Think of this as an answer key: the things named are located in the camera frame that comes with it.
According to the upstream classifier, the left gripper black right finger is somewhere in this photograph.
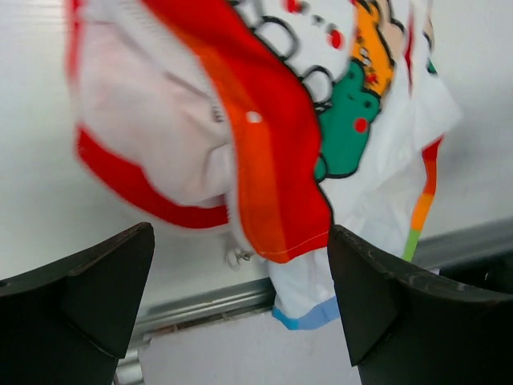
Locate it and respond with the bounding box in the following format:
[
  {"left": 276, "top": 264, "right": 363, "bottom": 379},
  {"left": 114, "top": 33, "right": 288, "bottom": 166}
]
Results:
[{"left": 328, "top": 224, "right": 512, "bottom": 384}]

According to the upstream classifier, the aluminium table edge rail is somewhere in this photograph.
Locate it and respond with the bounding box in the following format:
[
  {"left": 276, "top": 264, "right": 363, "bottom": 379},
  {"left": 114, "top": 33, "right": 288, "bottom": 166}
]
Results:
[{"left": 112, "top": 218, "right": 512, "bottom": 384}]

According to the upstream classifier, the colourful cartoon children's jacket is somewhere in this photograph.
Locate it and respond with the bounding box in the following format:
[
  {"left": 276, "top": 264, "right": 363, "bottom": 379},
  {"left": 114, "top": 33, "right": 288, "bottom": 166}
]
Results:
[{"left": 65, "top": 1, "right": 461, "bottom": 330}]

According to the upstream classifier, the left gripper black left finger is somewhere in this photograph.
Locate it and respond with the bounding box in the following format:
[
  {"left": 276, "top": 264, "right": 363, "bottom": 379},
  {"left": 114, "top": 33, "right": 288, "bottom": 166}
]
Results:
[{"left": 1, "top": 222, "right": 155, "bottom": 385}]

